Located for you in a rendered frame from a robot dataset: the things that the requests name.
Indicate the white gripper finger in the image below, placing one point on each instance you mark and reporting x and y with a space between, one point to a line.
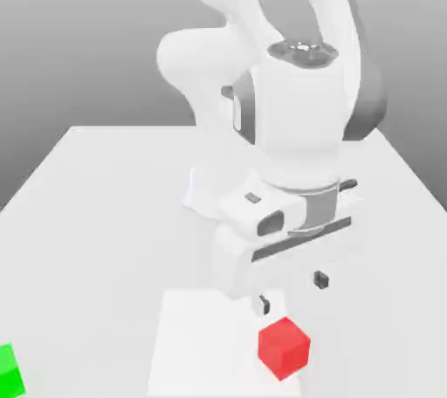
321 280
262 304

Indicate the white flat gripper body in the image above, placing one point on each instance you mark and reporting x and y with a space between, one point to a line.
232 262

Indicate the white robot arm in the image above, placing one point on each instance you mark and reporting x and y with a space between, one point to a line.
297 108

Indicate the small red cube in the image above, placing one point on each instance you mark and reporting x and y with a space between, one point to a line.
283 349

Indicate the small green cube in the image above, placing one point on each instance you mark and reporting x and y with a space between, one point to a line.
9 371

